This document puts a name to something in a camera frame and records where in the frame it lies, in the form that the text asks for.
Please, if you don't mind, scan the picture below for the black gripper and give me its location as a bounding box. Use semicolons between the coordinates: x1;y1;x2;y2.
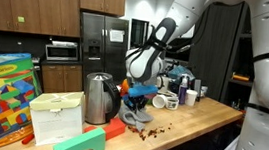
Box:
123;93;149;116

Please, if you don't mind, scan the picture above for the gray knitted cloth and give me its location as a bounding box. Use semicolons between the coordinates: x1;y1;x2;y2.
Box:
117;103;155;134

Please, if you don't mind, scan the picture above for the white paper cup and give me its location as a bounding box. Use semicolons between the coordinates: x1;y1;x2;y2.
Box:
185;89;199;108
150;93;169;110

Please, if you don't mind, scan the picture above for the orange pumpkin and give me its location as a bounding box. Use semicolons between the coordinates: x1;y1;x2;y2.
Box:
120;78;131;98

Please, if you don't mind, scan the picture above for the brown crumbs pile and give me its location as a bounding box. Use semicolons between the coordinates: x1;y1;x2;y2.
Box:
126;118;174;144

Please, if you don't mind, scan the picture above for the red foam block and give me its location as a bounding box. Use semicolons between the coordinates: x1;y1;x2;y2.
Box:
83;114;127;143

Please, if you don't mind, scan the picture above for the small white ramekin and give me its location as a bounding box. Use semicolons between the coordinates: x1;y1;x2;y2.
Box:
164;96;180;112

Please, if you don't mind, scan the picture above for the tall gray cup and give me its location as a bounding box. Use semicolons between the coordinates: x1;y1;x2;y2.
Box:
155;74;171;94

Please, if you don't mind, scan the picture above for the steel electric kettle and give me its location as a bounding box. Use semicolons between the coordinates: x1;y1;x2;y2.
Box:
80;70;125;128

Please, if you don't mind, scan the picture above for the purple soap bottle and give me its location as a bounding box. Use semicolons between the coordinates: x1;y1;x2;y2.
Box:
177;74;190;106

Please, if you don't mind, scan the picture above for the blue plastic bag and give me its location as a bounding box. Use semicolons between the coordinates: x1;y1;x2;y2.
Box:
167;64;197;83

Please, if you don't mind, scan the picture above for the black steel refrigerator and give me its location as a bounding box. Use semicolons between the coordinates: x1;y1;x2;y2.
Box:
73;11;134;85

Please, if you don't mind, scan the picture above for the green foam arch block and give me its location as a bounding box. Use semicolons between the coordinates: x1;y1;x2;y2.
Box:
51;122;108;150

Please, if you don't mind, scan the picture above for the white paper sheet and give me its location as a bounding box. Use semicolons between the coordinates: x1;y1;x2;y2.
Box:
108;28;126;45

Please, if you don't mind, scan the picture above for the brown lower cabinet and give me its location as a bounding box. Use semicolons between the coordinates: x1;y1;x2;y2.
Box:
37;60;86;99

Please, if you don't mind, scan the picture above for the white box yellow lid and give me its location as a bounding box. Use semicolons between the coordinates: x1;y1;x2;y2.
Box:
24;86;87;150

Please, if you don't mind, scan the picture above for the silver microwave oven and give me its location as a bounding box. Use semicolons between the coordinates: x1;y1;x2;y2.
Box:
44;43;80;65

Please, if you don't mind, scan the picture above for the white tray on microwave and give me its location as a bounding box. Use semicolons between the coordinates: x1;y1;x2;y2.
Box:
50;39;79;49

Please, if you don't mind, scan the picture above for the dark shelf unit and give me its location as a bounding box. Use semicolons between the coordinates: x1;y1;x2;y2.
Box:
219;1;264;113

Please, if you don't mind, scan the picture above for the red marker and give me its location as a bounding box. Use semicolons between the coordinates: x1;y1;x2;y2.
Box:
20;132;36;147

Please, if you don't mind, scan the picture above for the colorful toy blocks box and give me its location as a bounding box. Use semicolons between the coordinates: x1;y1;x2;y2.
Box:
0;50;46;150

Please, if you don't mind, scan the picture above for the green sticky note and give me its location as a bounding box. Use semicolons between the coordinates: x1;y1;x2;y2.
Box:
16;15;26;24

